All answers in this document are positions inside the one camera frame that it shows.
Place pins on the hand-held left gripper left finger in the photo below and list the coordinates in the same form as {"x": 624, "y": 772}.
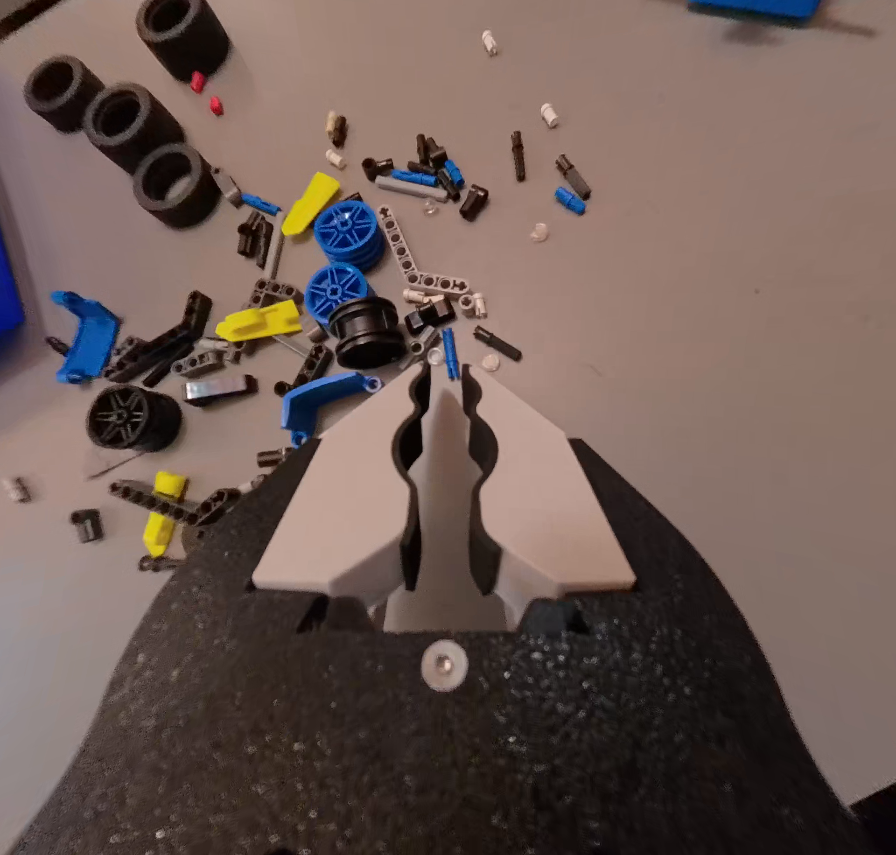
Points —
{"x": 336, "y": 519}

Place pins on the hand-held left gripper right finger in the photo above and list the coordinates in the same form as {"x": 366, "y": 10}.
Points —
{"x": 553, "y": 519}

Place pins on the blue curved lego panel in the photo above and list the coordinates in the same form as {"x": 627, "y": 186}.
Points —
{"x": 91, "y": 337}
{"x": 315, "y": 400}

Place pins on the black straight lego beam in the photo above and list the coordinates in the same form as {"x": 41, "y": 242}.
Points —
{"x": 175, "y": 508}

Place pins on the yellow lego connector piece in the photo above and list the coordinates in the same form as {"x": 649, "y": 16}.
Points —
{"x": 164, "y": 491}

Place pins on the dark smooth lego liftarm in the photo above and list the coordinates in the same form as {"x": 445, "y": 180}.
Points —
{"x": 217, "y": 391}

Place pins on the black lego wheel rim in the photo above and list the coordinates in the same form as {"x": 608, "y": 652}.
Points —
{"x": 129, "y": 417}
{"x": 367, "y": 333}

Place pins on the yellow lego panel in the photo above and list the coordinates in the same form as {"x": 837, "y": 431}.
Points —
{"x": 311, "y": 204}
{"x": 259, "y": 321}

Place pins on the blue lego wheel rim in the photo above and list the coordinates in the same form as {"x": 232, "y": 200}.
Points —
{"x": 348, "y": 233}
{"x": 332, "y": 293}

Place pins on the black angled lego beam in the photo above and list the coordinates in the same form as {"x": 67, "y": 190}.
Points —
{"x": 168, "y": 347}

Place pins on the grey angled lego beam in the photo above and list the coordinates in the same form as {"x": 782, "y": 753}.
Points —
{"x": 434, "y": 282}

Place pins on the short blue lego pin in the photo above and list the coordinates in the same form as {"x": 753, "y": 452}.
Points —
{"x": 570, "y": 201}

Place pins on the scattered small lego pieces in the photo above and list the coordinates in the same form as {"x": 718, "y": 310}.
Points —
{"x": 409, "y": 188}

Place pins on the black rubber lego tire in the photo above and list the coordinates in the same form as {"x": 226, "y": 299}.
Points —
{"x": 196, "y": 204}
{"x": 157, "y": 144}
{"x": 77, "y": 109}
{"x": 196, "y": 50}

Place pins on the thin black lego pin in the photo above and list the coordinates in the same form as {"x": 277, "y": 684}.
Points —
{"x": 518, "y": 156}

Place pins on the white lego pin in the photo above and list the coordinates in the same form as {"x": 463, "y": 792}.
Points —
{"x": 549, "y": 115}
{"x": 490, "y": 41}

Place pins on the blue plastic bins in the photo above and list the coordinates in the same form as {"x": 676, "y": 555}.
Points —
{"x": 8, "y": 288}

